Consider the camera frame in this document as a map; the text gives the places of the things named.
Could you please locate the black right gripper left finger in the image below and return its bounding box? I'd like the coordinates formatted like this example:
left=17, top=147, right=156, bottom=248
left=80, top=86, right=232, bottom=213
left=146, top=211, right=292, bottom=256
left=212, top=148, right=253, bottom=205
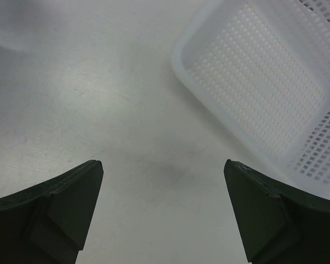
left=0, top=160, right=103, bottom=263

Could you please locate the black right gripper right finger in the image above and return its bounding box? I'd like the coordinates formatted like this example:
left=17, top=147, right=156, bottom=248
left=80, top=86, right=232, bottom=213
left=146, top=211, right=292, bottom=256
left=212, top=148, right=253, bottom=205
left=224, top=160, right=330, bottom=263

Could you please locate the white perforated plastic basket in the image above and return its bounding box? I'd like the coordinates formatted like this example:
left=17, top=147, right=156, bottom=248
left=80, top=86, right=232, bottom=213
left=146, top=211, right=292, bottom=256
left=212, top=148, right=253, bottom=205
left=172, top=1, right=330, bottom=200

